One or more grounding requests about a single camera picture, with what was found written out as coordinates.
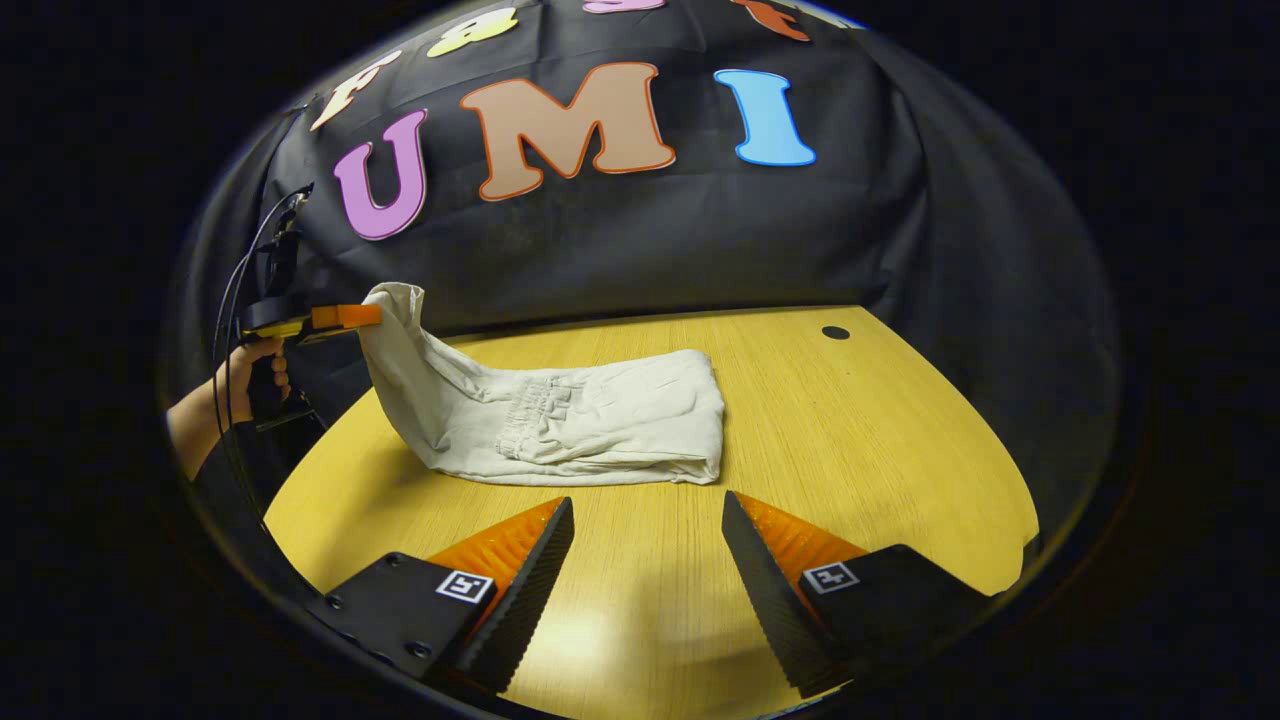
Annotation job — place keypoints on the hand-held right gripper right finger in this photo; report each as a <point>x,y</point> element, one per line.
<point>780,600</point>

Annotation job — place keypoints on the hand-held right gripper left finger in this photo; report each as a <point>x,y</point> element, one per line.
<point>525,600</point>

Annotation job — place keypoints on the black backdrop cloth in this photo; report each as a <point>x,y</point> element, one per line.
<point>700,230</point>

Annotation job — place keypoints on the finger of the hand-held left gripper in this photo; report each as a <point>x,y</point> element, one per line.
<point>345,317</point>

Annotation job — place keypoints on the cream white jeans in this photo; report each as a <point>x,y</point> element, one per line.
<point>600,420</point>

